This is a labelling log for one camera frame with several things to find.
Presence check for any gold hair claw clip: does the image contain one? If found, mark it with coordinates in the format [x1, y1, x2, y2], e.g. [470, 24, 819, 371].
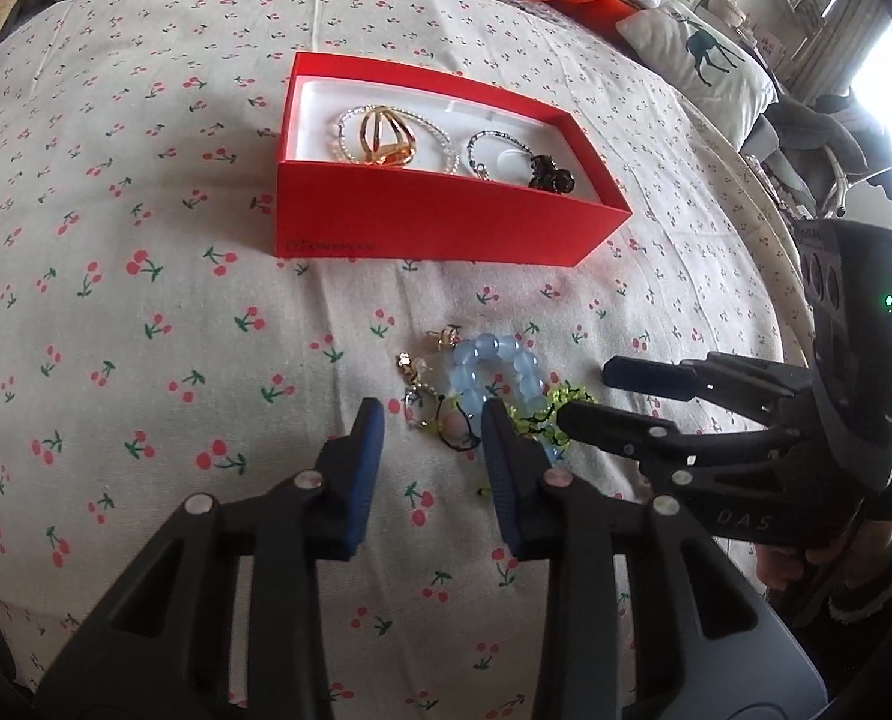
[358, 106, 417, 167]

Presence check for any white pearl bracelet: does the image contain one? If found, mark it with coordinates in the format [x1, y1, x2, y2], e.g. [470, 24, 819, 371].
[333, 104, 461, 176]

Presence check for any cherry print bed sheet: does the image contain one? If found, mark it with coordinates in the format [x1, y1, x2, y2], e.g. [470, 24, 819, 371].
[0, 0, 812, 718]

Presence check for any white deer print pillow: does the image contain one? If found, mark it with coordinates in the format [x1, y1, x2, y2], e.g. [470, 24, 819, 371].
[617, 4, 778, 149]

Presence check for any blue bead bracelet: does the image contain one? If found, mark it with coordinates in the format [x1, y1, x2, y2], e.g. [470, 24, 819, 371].
[444, 331, 568, 467]

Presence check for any person's right hand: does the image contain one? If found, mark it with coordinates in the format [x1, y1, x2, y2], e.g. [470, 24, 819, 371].
[754, 518, 892, 622]

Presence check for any red cardboard box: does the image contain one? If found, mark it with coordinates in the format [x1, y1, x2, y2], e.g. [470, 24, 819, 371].
[272, 52, 631, 266]

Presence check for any grey office chair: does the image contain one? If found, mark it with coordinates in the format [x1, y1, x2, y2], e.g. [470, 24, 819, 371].
[741, 93, 892, 218]

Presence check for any gold flower earring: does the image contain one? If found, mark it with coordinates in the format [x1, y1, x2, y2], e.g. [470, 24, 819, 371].
[426, 325, 462, 353]

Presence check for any green bead bracelet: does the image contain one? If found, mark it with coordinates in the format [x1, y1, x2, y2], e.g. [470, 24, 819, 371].
[415, 382, 598, 454]

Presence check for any multicolour seed bead bracelet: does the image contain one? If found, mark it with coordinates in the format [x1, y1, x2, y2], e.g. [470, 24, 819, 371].
[465, 127, 537, 182]

